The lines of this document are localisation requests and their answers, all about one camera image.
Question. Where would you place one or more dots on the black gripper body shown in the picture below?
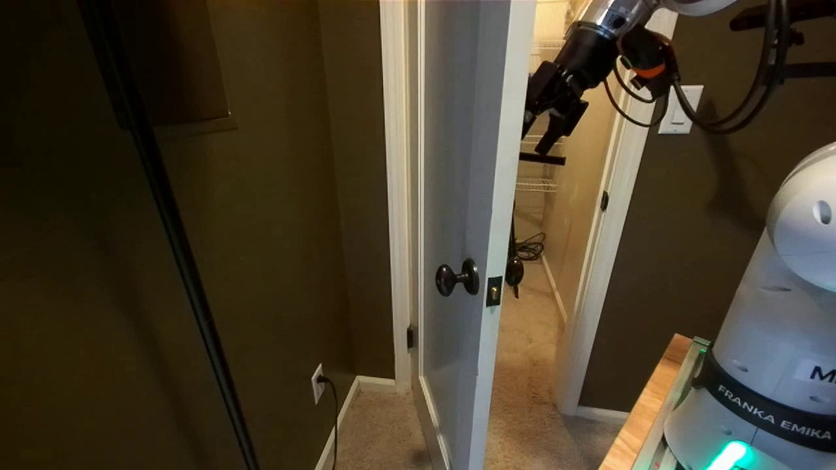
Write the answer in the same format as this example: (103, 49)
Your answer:
(558, 96)

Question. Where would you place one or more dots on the white panel door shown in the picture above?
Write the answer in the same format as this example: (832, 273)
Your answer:
(452, 131)

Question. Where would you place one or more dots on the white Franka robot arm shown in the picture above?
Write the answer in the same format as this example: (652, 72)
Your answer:
(784, 329)

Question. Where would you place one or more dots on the dark door strike plate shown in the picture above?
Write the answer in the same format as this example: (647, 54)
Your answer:
(605, 199)

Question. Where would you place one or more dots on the black round door knob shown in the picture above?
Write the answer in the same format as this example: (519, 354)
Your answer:
(515, 276)
(457, 277)

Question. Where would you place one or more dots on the dark door latch plate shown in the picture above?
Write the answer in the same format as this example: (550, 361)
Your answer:
(494, 292)

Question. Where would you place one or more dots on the dark door hinge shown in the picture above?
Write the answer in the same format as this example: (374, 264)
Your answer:
(410, 337)

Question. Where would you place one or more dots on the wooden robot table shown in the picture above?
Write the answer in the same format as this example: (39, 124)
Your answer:
(641, 418)

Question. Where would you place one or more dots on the black floor lamp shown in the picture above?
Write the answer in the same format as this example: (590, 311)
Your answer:
(196, 292)

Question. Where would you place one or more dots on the white wall switch plate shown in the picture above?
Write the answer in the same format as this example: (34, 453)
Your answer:
(678, 118)

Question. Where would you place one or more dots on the white door frame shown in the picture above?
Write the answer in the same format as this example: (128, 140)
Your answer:
(583, 329)

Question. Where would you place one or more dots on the white wall outlet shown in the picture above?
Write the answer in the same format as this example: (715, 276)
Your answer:
(316, 383)

